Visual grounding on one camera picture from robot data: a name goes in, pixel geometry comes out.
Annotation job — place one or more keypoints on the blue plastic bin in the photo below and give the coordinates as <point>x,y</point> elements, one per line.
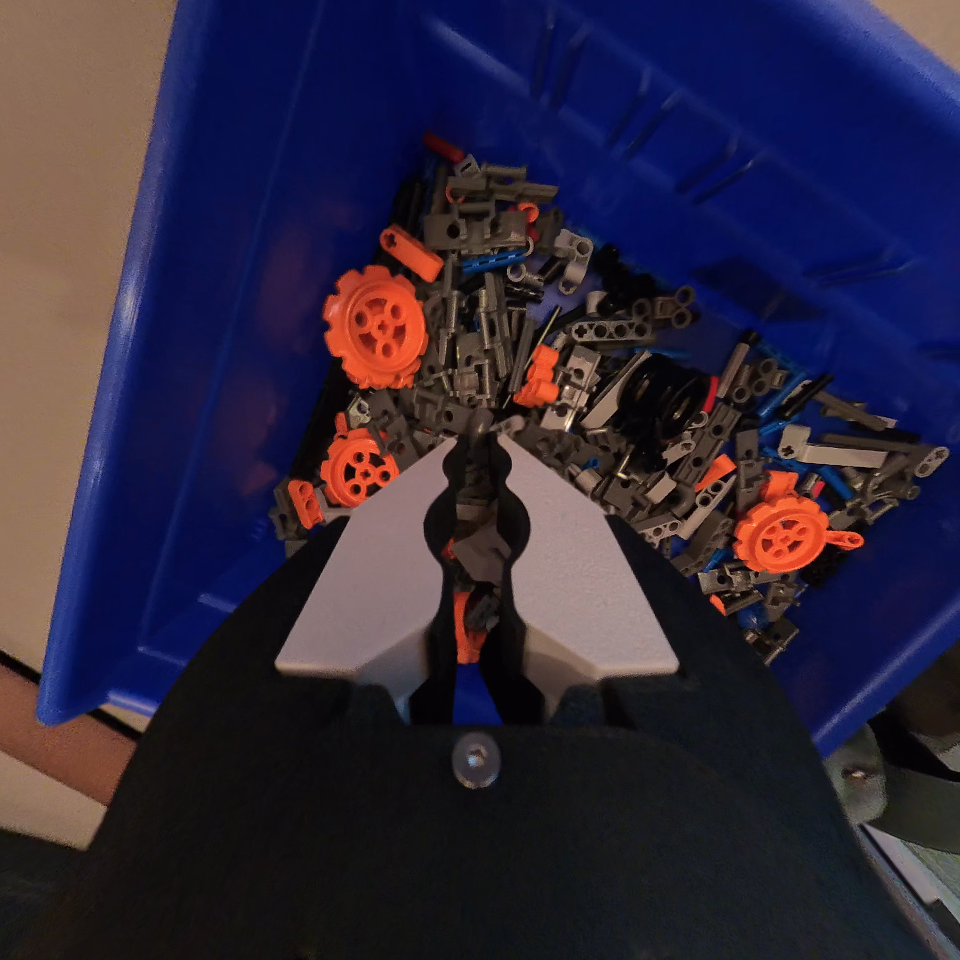
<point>262,225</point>

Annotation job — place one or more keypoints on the pile of toy brick parts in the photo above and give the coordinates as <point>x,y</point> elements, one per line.
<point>600,390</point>

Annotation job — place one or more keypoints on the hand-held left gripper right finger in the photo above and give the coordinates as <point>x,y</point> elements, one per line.
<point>592,600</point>

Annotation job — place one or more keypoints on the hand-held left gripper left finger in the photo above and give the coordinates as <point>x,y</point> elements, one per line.
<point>360,600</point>

